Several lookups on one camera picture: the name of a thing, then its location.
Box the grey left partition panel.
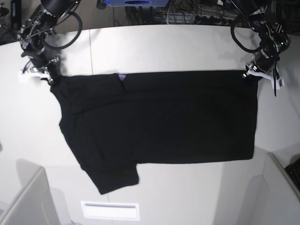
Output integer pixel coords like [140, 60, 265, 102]
[0, 159, 60, 225]

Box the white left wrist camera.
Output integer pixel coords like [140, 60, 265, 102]
[271, 77, 285, 90]

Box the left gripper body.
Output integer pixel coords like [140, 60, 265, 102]
[242, 52, 279, 81]

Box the black T-shirt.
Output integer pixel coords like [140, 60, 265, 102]
[50, 70, 259, 194]

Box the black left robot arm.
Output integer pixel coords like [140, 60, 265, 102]
[230, 0, 291, 81]

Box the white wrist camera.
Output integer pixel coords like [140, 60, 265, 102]
[271, 77, 285, 90]
[17, 70, 32, 83]

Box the black keyboard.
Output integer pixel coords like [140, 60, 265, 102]
[285, 159, 300, 189]

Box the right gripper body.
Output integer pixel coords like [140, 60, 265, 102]
[22, 49, 62, 83]

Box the grey partition panel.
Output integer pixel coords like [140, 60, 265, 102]
[0, 159, 60, 225]
[213, 144, 300, 225]

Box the grey right partition panel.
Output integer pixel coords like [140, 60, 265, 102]
[213, 144, 300, 225]

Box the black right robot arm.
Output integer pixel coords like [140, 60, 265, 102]
[16, 0, 83, 86]

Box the blue box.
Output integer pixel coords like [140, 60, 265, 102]
[104, 0, 169, 7]

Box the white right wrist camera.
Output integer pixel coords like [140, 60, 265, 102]
[17, 70, 32, 83]

